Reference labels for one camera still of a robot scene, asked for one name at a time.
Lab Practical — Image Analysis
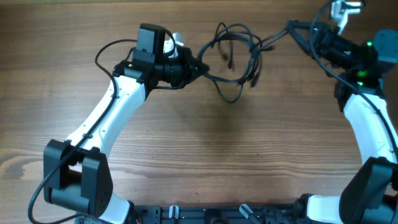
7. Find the black USB cable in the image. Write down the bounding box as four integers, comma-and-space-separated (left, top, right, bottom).
211, 22, 276, 88
197, 27, 290, 104
214, 23, 265, 86

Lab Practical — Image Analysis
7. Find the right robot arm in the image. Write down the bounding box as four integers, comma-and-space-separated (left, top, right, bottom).
287, 21, 397, 223

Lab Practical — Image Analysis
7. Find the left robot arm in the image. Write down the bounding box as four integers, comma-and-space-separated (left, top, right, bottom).
37, 24, 209, 223

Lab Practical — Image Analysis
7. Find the left camera black cable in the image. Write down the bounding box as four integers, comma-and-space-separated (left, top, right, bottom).
27, 39, 139, 224

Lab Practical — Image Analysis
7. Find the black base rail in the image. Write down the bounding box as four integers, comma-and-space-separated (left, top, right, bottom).
126, 204, 308, 224

